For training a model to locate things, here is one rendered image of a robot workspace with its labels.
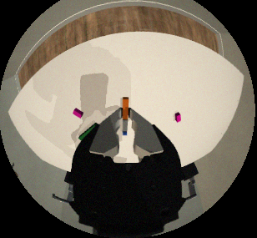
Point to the small magenta block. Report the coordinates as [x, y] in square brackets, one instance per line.
[177, 117]
[78, 113]

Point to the green rod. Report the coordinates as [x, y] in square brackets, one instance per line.
[86, 132]

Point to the orange rod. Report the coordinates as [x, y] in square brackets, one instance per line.
[125, 107]

